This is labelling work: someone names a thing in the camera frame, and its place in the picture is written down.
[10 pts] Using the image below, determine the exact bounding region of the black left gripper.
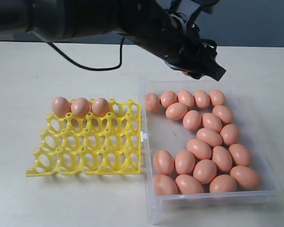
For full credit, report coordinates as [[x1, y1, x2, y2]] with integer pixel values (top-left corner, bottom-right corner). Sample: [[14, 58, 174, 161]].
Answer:
[[156, 14, 226, 81]]

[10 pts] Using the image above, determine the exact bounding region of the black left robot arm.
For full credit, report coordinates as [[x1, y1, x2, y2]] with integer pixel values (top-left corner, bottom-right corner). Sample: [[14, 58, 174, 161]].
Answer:
[[0, 0, 226, 81]]

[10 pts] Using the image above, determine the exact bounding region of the clear plastic container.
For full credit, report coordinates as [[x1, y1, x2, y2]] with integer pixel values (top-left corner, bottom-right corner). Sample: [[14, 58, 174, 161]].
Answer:
[[139, 77, 280, 224]]

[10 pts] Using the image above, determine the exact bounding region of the yellow plastic egg tray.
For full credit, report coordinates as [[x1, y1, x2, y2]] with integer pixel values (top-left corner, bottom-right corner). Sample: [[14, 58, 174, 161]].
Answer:
[[26, 99, 141, 177]]

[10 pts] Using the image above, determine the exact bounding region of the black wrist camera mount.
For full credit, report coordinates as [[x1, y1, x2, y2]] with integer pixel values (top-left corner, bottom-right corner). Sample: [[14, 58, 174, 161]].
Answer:
[[167, 0, 220, 29]]

